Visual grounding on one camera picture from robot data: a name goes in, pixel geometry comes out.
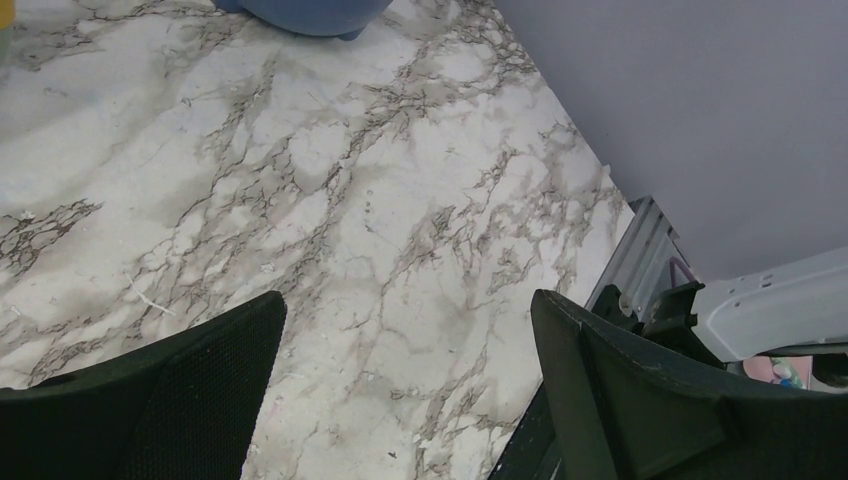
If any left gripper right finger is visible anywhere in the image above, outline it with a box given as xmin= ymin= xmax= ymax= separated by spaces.
xmin=531 ymin=290 xmax=847 ymax=479

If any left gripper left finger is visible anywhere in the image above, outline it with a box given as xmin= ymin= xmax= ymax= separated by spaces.
xmin=1 ymin=291 xmax=286 ymax=479

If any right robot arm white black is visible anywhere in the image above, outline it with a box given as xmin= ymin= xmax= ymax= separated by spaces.
xmin=593 ymin=248 xmax=847 ymax=393

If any blue plastic bin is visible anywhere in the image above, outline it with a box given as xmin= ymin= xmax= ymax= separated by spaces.
xmin=213 ymin=0 xmax=392 ymax=41

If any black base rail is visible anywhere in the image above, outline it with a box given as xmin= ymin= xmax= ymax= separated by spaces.
xmin=488 ymin=383 xmax=561 ymax=480

